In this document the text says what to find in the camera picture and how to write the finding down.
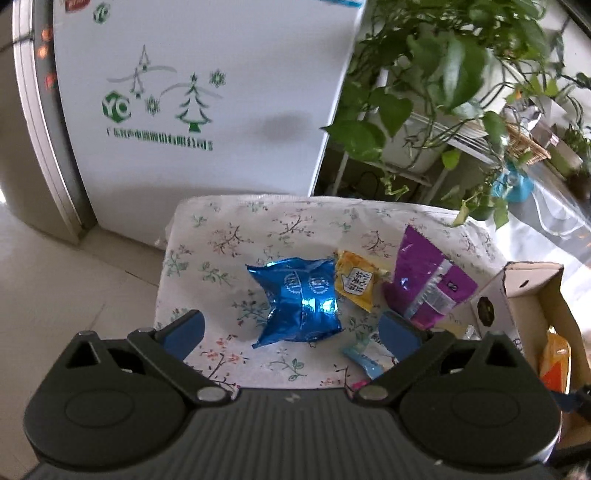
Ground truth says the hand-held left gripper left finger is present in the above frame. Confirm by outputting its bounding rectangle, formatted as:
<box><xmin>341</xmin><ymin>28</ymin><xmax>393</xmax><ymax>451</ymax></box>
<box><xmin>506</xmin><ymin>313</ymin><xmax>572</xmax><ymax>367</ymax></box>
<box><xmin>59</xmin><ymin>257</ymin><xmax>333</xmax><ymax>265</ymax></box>
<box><xmin>65</xmin><ymin>310</ymin><xmax>241</xmax><ymax>409</ymax></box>

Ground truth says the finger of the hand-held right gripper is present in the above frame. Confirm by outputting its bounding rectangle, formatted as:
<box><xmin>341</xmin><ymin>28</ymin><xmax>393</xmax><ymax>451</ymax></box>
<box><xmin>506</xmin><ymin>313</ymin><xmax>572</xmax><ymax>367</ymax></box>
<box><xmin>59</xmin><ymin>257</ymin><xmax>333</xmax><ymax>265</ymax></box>
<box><xmin>551</xmin><ymin>387</ymin><xmax>591</xmax><ymax>414</ymax></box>

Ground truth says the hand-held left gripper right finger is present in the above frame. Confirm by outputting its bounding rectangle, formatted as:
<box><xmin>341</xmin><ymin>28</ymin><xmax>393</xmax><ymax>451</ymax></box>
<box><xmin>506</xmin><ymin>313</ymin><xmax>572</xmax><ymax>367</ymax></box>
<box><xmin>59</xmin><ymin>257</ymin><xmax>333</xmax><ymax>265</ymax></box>
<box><xmin>344</xmin><ymin>310</ymin><xmax>527</xmax><ymax>409</ymax></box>

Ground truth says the light blue snack packet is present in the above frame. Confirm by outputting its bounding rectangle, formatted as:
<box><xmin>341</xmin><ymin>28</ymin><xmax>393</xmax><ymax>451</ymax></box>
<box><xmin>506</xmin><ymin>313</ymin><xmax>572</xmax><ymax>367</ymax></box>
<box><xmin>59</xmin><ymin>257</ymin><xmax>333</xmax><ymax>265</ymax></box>
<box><xmin>341</xmin><ymin>330</ymin><xmax>400</xmax><ymax>381</ymax></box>

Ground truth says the yellow snack packet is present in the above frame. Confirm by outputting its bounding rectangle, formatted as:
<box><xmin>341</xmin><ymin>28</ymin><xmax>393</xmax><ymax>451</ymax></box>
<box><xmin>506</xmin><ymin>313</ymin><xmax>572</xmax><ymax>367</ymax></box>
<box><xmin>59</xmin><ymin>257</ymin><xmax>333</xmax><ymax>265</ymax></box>
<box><xmin>333</xmin><ymin>249</ymin><xmax>393</xmax><ymax>312</ymax></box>

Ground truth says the purple snack packet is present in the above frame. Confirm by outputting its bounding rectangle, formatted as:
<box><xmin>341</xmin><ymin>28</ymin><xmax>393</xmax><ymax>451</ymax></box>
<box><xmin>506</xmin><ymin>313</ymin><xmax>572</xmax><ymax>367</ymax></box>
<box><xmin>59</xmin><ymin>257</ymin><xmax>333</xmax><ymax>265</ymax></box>
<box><xmin>382</xmin><ymin>225</ymin><xmax>478</xmax><ymax>330</ymax></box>

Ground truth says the cardboard box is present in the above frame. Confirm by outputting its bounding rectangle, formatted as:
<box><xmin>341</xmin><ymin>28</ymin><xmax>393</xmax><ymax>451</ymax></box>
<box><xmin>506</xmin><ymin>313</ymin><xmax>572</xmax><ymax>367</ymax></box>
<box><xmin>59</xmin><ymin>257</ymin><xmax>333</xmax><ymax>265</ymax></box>
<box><xmin>468</xmin><ymin>261</ymin><xmax>591</xmax><ymax>462</ymax></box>

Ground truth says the blue foil snack packet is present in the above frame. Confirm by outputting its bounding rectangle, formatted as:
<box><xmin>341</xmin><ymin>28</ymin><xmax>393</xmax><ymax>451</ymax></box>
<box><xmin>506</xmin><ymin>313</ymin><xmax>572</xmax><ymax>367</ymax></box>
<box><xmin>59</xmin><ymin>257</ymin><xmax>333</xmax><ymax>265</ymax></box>
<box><xmin>246</xmin><ymin>257</ymin><xmax>343</xmax><ymax>349</ymax></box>

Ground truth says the orange snack packet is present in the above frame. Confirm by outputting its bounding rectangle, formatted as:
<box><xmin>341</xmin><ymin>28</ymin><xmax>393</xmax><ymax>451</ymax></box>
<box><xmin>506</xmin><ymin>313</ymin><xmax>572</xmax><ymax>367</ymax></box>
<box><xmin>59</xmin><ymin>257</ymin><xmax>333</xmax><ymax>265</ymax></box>
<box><xmin>539</xmin><ymin>325</ymin><xmax>572</xmax><ymax>393</ymax></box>

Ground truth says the floral tablecloth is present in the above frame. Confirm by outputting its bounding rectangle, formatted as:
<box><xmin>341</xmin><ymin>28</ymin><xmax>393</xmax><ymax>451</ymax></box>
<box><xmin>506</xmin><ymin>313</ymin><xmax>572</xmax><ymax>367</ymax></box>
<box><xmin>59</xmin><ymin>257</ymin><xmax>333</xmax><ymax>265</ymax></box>
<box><xmin>154</xmin><ymin>195</ymin><xmax>513</xmax><ymax>393</ymax></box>

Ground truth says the white plant pot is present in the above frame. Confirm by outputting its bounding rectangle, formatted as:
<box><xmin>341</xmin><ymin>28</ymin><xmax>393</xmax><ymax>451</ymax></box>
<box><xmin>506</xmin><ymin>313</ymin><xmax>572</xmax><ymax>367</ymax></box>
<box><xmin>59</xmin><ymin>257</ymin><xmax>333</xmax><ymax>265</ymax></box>
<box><xmin>369</xmin><ymin>108</ymin><xmax>452</xmax><ymax>174</ymax></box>

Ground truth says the sheer grey curtain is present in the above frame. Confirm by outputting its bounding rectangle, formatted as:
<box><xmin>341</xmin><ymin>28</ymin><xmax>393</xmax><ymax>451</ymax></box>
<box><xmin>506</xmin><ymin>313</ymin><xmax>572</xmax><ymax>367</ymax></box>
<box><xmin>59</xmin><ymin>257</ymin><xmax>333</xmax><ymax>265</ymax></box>
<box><xmin>505</xmin><ymin>161</ymin><xmax>591</xmax><ymax>296</ymax></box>

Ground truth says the white plant stand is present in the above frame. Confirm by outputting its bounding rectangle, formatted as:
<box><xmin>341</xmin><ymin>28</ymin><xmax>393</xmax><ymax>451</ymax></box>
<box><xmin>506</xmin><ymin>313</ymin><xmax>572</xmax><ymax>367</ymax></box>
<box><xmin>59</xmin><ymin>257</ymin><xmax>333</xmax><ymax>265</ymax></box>
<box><xmin>330</xmin><ymin>111</ymin><xmax>504</xmax><ymax>206</ymax></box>

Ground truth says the wicker basket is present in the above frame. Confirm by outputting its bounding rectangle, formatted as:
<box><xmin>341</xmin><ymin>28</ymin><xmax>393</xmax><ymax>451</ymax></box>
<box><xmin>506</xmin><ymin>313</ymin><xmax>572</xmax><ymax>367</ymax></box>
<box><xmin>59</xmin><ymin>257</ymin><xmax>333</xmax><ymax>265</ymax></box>
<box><xmin>505</xmin><ymin>121</ymin><xmax>552</xmax><ymax>164</ymax></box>

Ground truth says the white refrigerator with tree print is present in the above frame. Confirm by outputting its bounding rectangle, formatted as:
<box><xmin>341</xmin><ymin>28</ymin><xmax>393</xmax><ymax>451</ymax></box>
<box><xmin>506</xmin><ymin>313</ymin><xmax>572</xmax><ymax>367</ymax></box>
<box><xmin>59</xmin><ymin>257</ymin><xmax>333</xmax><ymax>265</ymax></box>
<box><xmin>0</xmin><ymin>0</ymin><xmax>369</xmax><ymax>247</ymax></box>

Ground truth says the green pothos plant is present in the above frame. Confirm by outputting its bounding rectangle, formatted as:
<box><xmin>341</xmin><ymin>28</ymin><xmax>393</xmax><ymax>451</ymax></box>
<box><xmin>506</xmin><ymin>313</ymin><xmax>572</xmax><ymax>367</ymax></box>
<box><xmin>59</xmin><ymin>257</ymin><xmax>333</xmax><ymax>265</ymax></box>
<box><xmin>321</xmin><ymin>0</ymin><xmax>591</xmax><ymax>229</ymax></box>

